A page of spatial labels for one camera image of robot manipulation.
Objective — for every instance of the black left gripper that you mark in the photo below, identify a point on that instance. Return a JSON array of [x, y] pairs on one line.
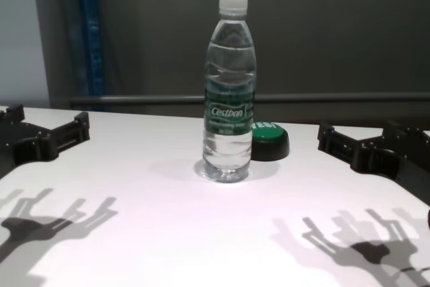
[[16, 146]]

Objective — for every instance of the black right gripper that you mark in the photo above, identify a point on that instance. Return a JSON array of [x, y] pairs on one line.
[[396, 162]]

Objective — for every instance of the clear water bottle green label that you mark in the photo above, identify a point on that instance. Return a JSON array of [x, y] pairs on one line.
[[228, 115]]

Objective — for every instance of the green YES button black base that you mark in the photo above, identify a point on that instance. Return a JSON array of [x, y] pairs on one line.
[[270, 139]]

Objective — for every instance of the blue vertical post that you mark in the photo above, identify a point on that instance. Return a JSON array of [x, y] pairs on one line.
[[92, 48]]

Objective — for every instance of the thin grey horizontal rail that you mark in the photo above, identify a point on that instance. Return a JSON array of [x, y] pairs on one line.
[[134, 100]]

